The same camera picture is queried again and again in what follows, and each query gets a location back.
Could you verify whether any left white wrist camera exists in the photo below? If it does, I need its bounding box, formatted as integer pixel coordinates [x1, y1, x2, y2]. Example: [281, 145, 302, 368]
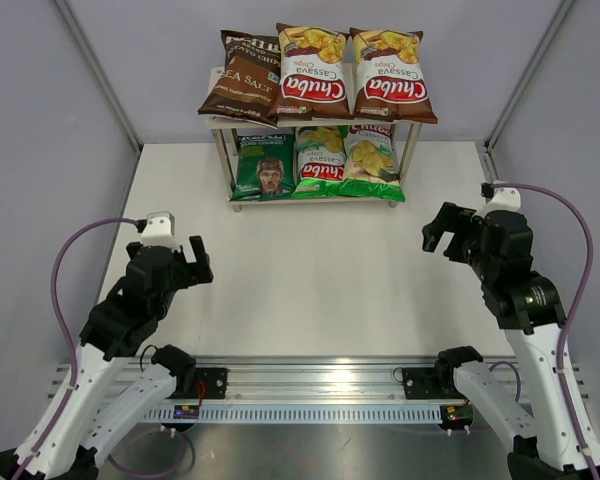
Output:
[140, 212, 179, 251]

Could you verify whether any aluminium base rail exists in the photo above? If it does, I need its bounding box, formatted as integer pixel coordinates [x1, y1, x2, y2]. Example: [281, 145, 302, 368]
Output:
[47, 355, 589, 401]

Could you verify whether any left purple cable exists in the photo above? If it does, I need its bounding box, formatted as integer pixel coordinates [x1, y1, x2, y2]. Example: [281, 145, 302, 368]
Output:
[9, 218, 196, 479]

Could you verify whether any brown Chuba cassava bag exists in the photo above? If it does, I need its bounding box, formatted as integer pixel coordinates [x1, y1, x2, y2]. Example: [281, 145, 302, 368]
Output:
[349, 28, 438, 124]
[270, 23, 351, 120]

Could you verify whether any brown Kettle sea salt bag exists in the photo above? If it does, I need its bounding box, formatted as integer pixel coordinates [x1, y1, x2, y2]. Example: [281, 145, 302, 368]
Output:
[198, 30, 281, 127]

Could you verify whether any green Kettle hand cooked bag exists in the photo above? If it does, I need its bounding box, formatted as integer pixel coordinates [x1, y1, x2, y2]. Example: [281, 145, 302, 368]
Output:
[231, 134, 296, 201]

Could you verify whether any white slotted cable duct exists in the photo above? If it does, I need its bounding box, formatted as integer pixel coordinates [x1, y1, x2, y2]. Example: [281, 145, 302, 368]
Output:
[141, 403, 471, 425]

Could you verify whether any white two-tier wooden shelf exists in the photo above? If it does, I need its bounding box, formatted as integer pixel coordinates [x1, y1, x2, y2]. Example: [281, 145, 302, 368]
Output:
[202, 63, 431, 215]

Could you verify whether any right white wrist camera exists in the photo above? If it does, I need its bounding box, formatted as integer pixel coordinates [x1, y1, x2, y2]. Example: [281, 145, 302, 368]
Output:
[476, 183, 521, 218]

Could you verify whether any green Chuba cassava bag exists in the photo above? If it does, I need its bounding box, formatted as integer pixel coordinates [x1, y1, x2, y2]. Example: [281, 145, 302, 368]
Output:
[292, 126, 346, 199]

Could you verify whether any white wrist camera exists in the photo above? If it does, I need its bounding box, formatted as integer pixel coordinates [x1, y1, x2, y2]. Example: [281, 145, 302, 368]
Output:
[140, 212, 179, 251]
[476, 183, 521, 218]

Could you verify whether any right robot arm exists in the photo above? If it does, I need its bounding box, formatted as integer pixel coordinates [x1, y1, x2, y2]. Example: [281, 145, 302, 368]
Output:
[422, 202, 600, 479]

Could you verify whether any green white Chuba bag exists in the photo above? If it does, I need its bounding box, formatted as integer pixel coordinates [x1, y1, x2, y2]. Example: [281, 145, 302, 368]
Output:
[338, 124, 405, 203]

